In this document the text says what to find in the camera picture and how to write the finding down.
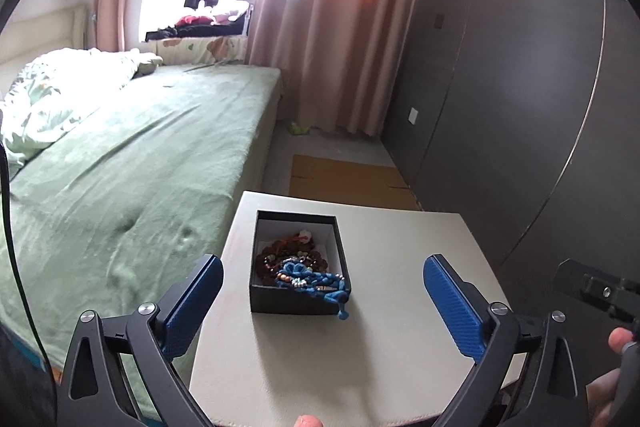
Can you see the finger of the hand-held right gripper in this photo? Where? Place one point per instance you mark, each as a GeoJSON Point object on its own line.
{"type": "Point", "coordinates": [570, 279]}

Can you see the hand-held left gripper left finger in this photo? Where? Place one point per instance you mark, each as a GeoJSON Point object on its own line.
{"type": "Point", "coordinates": [192, 307]}

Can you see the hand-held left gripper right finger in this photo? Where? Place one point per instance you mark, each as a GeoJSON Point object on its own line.
{"type": "Point", "coordinates": [450, 302]}

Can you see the black jewelry box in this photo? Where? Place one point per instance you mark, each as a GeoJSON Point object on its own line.
{"type": "Point", "coordinates": [290, 302]}

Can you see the person's right hand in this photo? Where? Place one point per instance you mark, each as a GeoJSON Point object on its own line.
{"type": "Point", "coordinates": [605, 397]}

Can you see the person's left hand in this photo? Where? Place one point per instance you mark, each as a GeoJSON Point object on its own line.
{"type": "Point", "coordinates": [309, 422]}

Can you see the bed with green blanket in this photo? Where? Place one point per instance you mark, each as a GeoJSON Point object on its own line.
{"type": "Point", "coordinates": [125, 167]}

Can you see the flat brown cardboard sheet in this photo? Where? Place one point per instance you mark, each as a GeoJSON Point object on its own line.
{"type": "Point", "coordinates": [345, 182]}

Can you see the dark grey wardrobe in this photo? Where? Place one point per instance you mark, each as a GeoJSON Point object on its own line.
{"type": "Point", "coordinates": [500, 107]}

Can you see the white wardrobe sticker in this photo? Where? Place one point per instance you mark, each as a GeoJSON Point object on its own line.
{"type": "Point", "coordinates": [412, 115]}

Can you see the green wrapper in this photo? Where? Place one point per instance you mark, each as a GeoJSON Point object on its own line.
{"type": "Point", "coordinates": [297, 128]}

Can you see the white floral quilt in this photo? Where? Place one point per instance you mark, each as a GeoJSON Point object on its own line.
{"type": "Point", "coordinates": [55, 92]}

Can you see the floral bedside cushion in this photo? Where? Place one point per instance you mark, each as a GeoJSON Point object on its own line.
{"type": "Point", "coordinates": [200, 49]}

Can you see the clothes pile on windowsill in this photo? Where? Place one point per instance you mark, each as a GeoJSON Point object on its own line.
{"type": "Point", "coordinates": [200, 24]}

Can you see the wide pink curtain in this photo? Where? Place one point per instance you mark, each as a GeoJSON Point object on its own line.
{"type": "Point", "coordinates": [340, 32]}

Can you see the cream bed headboard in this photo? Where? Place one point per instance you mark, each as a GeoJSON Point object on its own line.
{"type": "Point", "coordinates": [35, 37]}

